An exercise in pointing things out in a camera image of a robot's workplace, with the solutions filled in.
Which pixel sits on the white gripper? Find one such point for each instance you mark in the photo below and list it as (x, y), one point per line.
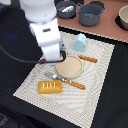
(48, 38)

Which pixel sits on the light blue milk carton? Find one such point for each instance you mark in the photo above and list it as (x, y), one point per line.
(79, 42)

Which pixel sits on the white and blue toy fish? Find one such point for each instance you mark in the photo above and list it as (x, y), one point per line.
(68, 9)

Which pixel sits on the brown toy sausage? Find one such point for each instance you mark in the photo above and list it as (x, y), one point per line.
(42, 61)

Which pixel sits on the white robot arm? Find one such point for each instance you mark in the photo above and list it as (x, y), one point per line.
(43, 23)

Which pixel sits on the small grey saucepan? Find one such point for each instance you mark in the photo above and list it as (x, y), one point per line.
(66, 15)

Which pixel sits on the round beige plate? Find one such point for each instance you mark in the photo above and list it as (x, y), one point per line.
(70, 68)

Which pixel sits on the large grey pot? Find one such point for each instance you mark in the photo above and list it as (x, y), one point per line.
(89, 14)

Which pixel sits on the brown wooden board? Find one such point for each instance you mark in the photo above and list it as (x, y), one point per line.
(106, 27)

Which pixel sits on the white woven placemat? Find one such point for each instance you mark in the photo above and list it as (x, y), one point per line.
(74, 105)

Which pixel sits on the beige bowl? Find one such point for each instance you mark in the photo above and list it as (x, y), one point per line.
(123, 14)

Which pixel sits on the knife with wooden handle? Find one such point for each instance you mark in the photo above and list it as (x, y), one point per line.
(88, 58)

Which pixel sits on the fork with wooden handle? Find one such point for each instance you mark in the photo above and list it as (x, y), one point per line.
(55, 77)

